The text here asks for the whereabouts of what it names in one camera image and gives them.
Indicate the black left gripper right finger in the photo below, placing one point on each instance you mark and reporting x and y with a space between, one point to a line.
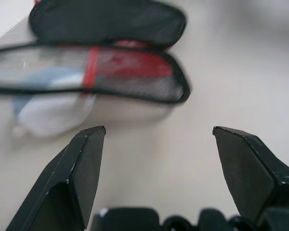
253 173

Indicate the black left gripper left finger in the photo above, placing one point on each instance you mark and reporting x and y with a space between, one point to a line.
69 183

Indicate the black mesh pencil case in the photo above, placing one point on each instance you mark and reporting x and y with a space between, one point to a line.
106 26

